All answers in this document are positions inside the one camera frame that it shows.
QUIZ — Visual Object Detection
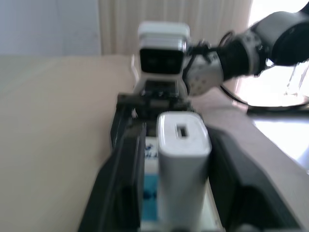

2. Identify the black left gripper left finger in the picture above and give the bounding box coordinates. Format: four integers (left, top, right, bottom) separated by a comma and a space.
83, 120, 147, 232

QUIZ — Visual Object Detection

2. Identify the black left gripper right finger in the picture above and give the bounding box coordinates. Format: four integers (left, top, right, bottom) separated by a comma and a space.
206, 125, 304, 232

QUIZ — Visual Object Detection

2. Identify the white USB charger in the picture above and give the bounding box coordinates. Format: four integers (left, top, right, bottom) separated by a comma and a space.
156, 111, 213, 232

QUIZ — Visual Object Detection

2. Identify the white power strip, blue label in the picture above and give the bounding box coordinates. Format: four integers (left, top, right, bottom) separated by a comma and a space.
140, 135, 225, 232

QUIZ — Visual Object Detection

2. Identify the beige curtain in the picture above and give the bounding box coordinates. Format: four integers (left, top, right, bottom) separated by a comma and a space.
98, 0, 253, 57

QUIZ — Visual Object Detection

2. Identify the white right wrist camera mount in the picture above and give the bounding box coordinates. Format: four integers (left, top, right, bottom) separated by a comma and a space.
131, 21, 224, 98

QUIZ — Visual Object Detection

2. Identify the right robot arm with camera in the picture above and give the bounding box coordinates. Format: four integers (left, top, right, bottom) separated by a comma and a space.
187, 30, 309, 112

